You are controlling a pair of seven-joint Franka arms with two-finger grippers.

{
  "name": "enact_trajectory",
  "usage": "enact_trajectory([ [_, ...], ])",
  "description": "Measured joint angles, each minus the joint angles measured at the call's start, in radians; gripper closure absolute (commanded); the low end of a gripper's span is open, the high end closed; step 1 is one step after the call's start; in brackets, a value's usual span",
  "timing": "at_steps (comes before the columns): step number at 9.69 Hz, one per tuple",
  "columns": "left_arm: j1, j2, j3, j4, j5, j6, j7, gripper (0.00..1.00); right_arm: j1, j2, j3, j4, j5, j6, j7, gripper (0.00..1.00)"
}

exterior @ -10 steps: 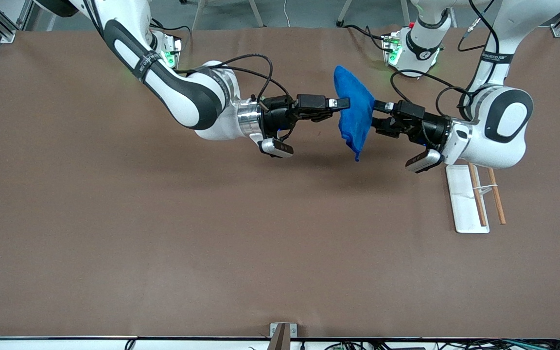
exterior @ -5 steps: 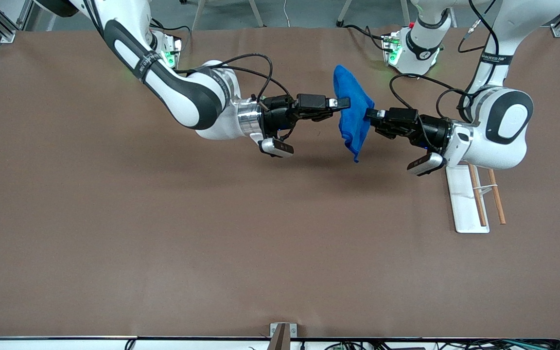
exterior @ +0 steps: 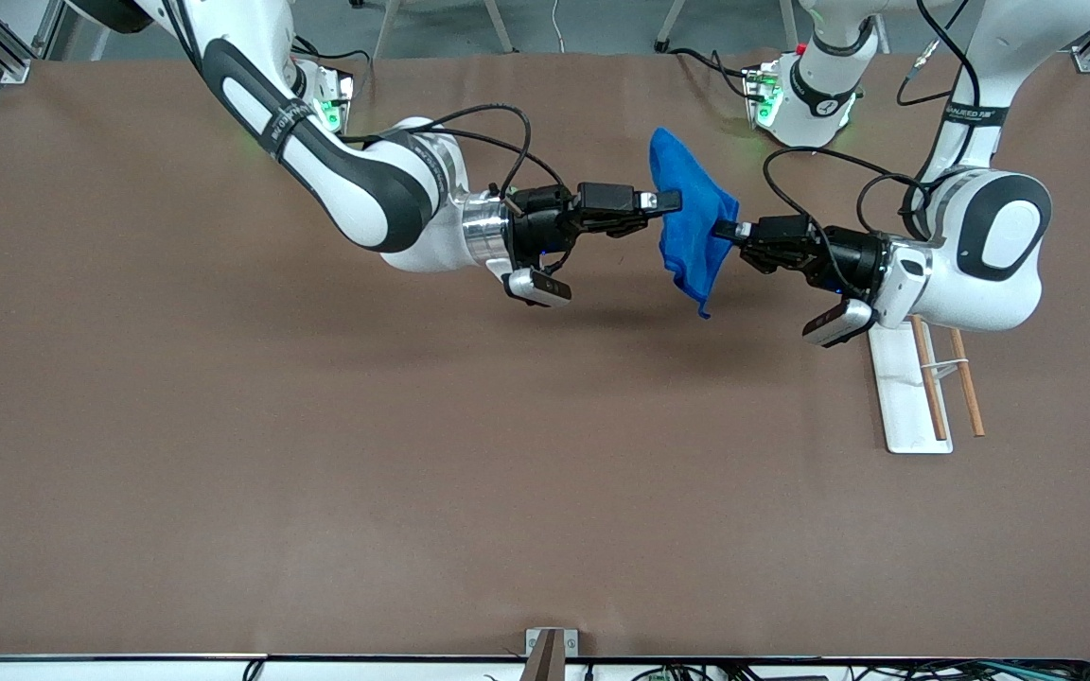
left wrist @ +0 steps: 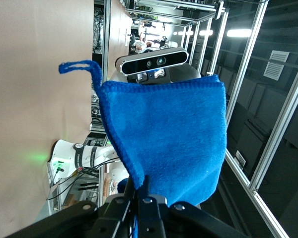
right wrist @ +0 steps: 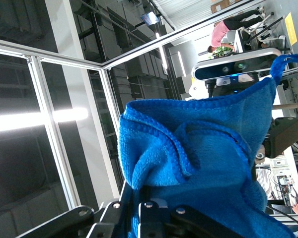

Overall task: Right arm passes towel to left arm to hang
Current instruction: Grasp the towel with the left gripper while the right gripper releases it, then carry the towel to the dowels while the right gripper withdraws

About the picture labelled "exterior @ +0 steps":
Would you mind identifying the blue microfibre towel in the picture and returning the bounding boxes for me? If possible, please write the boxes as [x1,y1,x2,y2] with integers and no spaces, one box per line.
[649,127,741,321]

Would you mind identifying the white towel rack wooden bars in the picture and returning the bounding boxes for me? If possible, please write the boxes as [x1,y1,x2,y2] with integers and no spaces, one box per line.
[867,315,987,456]

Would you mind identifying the brown table cover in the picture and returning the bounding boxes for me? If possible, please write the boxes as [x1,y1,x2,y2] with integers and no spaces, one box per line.
[0,52,1090,659]

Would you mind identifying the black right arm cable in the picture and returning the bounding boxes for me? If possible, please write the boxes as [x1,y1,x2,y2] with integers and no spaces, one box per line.
[337,103,571,201]

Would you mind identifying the black left base cable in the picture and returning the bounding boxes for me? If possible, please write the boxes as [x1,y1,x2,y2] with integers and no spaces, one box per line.
[668,46,756,101]

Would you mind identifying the black base cable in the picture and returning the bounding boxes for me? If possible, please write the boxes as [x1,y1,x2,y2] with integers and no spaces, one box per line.
[293,36,372,69]
[668,46,756,101]

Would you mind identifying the black right base cable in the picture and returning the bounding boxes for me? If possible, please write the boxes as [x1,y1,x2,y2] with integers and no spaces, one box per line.
[293,36,372,69]

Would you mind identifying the tangled cable bundle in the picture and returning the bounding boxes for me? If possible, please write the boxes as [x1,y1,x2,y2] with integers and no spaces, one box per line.
[630,658,1090,681]

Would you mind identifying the grey metal camera bracket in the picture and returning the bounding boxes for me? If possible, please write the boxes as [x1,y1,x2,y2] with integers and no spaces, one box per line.
[521,628,580,681]

